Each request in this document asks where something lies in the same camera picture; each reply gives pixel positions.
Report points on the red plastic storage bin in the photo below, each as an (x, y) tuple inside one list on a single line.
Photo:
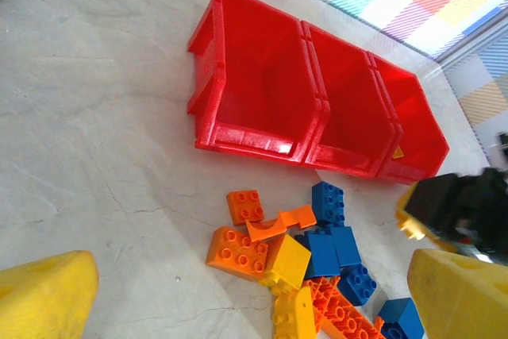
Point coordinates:
[(262, 77), (349, 109)]

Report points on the yellow lego brick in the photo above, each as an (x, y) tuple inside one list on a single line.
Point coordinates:
[(287, 259)]

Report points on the small orange square lego brick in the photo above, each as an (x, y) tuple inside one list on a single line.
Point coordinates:
[(244, 208)]

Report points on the orange six-stud lego brick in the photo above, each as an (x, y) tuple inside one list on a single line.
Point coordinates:
[(234, 251)]

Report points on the aluminium frame post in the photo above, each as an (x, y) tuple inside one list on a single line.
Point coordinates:
[(472, 39)]

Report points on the orange arch lego piece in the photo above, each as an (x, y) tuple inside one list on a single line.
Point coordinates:
[(297, 216)]

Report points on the yellow curved lego piece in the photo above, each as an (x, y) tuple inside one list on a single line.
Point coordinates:
[(295, 315)]

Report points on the red bin with yellow sticker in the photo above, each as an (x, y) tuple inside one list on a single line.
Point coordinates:
[(420, 128)]

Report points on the blue lego brick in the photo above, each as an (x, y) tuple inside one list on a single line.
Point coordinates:
[(321, 253), (349, 245), (399, 315), (357, 285), (327, 204)]

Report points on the orange lattice lego plate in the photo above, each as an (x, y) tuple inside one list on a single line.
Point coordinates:
[(341, 315)]

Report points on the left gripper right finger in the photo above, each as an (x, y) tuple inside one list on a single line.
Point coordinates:
[(460, 303)]

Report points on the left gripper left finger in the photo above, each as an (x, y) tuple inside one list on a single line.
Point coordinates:
[(43, 299)]

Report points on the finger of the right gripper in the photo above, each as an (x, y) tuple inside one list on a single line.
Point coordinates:
[(446, 244), (432, 204)]

